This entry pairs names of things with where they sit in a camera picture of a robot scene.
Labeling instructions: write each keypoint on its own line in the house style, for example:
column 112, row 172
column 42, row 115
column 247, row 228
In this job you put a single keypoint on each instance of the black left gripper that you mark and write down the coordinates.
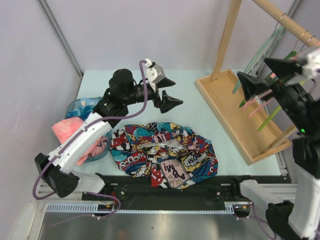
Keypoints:
column 167, row 102

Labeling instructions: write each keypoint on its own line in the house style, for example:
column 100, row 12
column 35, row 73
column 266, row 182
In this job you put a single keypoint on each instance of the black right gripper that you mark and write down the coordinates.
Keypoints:
column 252, row 86

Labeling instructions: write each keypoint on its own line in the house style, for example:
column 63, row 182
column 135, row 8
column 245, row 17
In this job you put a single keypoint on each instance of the lime green hanger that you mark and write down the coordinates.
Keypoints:
column 269, row 118

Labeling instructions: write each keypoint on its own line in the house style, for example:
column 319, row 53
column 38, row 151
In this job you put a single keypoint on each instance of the comic print shorts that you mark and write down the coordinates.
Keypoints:
column 172, row 156

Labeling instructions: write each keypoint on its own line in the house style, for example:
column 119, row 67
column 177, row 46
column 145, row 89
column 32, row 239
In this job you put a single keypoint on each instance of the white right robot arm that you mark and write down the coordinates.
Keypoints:
column 298, row 220

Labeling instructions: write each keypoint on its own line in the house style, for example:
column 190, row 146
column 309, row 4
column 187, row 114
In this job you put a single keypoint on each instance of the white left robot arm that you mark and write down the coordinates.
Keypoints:
column 56, row 169

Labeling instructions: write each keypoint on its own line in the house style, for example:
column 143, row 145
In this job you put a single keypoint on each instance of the pink hanger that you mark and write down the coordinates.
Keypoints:
column 270, row 76
column 259, row 107

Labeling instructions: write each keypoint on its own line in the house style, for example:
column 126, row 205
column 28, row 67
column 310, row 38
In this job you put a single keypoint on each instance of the pale green hanger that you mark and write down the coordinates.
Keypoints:
column 255, row 64

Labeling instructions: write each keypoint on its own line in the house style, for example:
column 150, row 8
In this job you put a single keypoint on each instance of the dark green hanger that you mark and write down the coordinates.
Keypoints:
column 291, row 54

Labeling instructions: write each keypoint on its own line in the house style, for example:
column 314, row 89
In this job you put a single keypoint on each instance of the wooden hanger rack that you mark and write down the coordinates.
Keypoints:
column 223, row 92

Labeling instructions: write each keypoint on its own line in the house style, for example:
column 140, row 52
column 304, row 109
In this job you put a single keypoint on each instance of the pink shark shorts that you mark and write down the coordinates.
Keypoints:
column 66, row 127

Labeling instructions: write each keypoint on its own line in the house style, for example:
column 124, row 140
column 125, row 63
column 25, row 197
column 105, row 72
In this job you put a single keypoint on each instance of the teal plastic basket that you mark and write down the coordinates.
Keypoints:
column 108, row 135

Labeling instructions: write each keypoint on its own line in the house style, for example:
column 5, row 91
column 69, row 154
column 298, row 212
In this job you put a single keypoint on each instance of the light blue garment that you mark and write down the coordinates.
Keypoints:
column 81, row 108

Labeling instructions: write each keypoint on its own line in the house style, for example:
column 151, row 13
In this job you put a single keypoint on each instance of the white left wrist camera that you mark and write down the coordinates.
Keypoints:
column 154, row 73

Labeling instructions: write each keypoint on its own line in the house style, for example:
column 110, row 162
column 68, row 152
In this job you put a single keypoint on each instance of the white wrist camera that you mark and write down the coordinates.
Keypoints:
column 154, row 73
column 312, row 67

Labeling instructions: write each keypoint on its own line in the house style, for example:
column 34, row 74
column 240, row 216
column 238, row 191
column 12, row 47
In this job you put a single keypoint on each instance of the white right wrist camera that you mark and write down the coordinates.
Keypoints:
column 312, row 67

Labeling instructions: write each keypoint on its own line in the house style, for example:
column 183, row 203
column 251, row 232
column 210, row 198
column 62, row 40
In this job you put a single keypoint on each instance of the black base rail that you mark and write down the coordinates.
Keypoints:
column 138, row 194

